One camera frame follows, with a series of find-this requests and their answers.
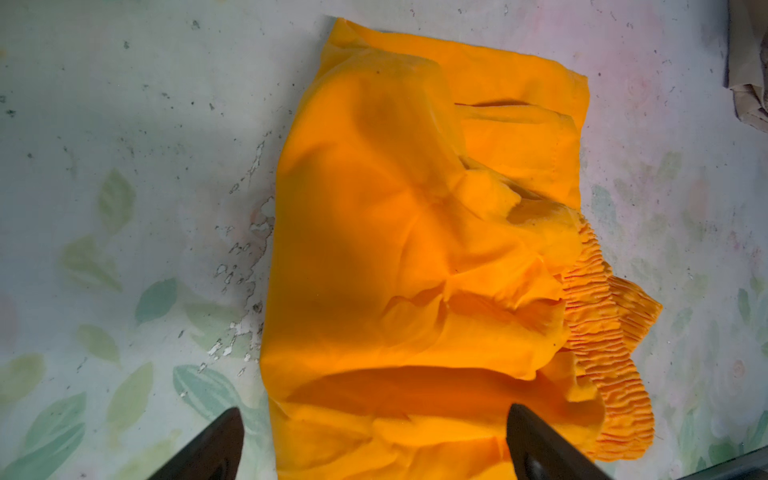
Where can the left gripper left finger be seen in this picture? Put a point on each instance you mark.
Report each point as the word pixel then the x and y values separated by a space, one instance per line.
pixel 215 453

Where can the beige shorts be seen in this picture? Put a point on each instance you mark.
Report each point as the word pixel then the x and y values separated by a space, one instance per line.
pixel 747 61

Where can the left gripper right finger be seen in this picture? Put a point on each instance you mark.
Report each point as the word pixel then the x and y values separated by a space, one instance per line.
pixel 537 451

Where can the orange shorts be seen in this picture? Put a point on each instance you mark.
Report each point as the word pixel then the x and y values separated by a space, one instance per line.
pixel 432 267

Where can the aluminium front rail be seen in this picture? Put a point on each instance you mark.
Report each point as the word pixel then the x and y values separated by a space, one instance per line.
pixel 750 466

